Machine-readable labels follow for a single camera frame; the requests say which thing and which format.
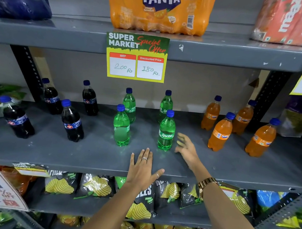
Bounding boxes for person's left hand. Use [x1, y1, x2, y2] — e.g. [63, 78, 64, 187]
[124, 146, 167, 196]

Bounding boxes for person's right hand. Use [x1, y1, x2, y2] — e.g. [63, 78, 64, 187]
[173, 132, 208, 174]

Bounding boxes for person's right forearm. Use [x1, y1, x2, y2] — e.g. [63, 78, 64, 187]
[190, 165, 281, 229]

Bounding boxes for person's left forearm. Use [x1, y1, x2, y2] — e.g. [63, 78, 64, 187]
[76, 178, 146, 229]

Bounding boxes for green soda bottle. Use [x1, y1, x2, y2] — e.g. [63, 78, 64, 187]
[158, 89, 175, 123]
[121, 87, 139, 125]
[157, 109, 178, 152]
[111, 103, 133, 148]

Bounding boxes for orange soda bottle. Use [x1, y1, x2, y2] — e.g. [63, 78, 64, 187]
[200, 94, 223, 132]
[231, 98, 258, 137]
[207, 110, 236, 153]
[244, 115, 282, 159]

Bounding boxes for row of black chip packets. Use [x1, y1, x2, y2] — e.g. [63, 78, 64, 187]
[42, 169, 257, 229]

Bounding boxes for gold wristwatch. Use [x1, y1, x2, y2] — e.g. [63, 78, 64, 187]
[196, 176, 220, 201]

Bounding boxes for grey metal shelf board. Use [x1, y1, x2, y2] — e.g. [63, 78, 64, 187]
[0, 95, 302, 195]
[0, 12, 302, 73]
[28, 186, 257, 229]

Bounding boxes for dark cola bottle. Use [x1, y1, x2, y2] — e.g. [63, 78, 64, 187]
[58, 99, 88, 143]
[80, 79, 102, 117]
[0, 95, 38, 140]
[39, 77, 66, 116]

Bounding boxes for black perforated shelf upright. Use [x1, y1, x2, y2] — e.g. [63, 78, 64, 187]
[247, 68, 294, 134]
[5, 44, 48, 103]

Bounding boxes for blue snack packet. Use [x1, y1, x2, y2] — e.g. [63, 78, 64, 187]
[255, 190, 290, 210]

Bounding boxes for orange snack packets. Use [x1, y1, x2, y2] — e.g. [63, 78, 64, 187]
[0, 165, 39, 197]

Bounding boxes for grey metal side rack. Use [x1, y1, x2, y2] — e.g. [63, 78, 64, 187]
[252, 184, 302, 229]

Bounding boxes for purple snack packet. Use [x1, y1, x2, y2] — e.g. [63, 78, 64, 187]
[277, 93, 302, 139]

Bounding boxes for orange soda bottle multipack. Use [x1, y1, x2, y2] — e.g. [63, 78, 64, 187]
[103, 0, 217, 38]

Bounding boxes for red juice carton multipack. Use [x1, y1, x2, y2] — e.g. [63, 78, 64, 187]
[251, 0, 302, 47]

